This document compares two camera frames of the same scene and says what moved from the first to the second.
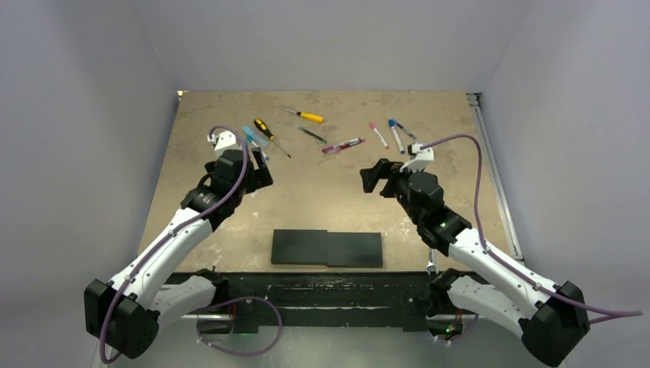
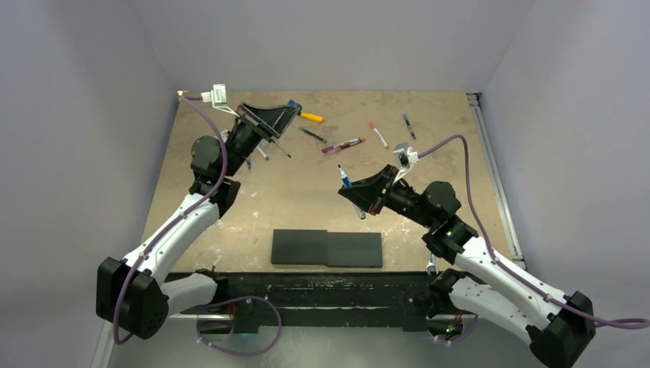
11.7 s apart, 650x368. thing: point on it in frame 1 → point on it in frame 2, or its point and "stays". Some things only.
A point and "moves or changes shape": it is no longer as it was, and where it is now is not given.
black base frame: x=404 y=295 stays
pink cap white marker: x=379 y=135 stays
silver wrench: x=431 y=262 stays
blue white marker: x=392 y=123 → x=346 y=182
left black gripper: x=257 y=177 → x=275 y=118
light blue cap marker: x=251 y=140 stays
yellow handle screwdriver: x=308 y=116 stays
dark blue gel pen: x=392 y=122 moves or changes shape
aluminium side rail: x=499 y=185 stays
